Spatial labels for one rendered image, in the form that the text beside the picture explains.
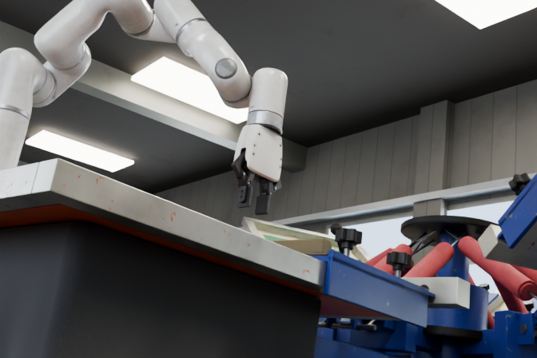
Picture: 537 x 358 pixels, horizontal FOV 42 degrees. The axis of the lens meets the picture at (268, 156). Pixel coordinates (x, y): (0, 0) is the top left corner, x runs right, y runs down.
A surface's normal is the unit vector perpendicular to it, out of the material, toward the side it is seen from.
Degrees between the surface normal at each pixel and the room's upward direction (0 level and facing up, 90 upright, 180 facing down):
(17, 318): 93
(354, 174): 90
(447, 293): 90
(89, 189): 90
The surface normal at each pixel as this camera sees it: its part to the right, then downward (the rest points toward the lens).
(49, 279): -0.65, -0.29
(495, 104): -0.79, -0.31
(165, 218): 0.75, -0.12
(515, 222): -0.94, -0.23
